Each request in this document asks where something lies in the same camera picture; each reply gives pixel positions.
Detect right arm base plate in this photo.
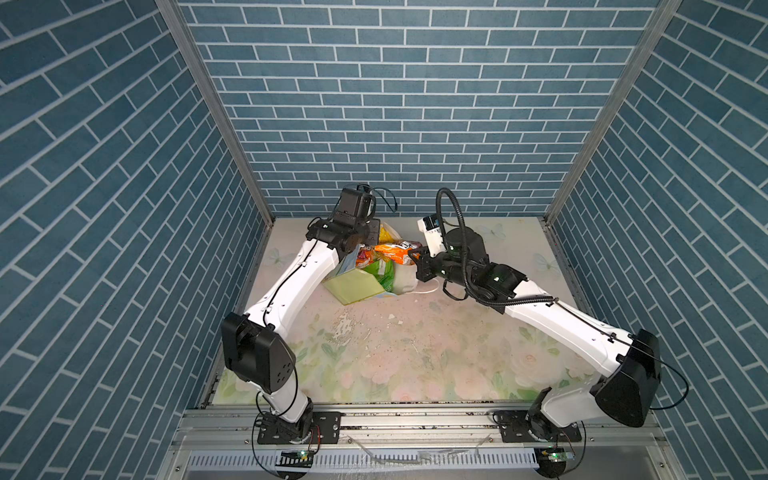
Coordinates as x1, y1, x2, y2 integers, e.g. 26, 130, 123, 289
491, 410, 583, 443

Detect green snack packet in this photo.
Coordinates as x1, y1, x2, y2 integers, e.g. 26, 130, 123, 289
363, 257, 395, 292

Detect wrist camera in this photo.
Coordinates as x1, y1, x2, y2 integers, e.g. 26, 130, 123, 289
417, 214, 446, 257
331, 184, 376, 228

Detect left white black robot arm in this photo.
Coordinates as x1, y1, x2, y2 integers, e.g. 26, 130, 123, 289
221, 219, 380, 424

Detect multicolour snack packet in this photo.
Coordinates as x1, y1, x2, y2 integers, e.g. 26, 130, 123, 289
355, 246, 377, 268

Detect colourful paper gift bag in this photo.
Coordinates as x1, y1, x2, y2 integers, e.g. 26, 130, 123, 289
321, 227, 439, 305

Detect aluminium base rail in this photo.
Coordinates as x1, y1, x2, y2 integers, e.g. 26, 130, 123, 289
159, 402, 684, 479

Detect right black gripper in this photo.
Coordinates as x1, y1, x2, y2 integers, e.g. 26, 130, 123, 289
408, 242, 474, 290

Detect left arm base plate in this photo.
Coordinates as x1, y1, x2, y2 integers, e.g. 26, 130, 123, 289
256, 411, 342, 446

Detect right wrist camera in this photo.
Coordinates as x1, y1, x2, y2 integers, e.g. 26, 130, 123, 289
417, 214, 446, 257

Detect yellow snack packet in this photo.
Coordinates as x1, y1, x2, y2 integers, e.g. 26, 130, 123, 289
378, 221, 401, 244

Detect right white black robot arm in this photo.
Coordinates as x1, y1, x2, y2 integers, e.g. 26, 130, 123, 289
408, 217, 661, 441

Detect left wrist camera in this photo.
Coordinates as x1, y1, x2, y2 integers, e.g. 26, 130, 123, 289
331, 184, 376, 228

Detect orange snack packet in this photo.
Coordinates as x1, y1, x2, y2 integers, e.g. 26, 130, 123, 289
374, 240, 422, 265

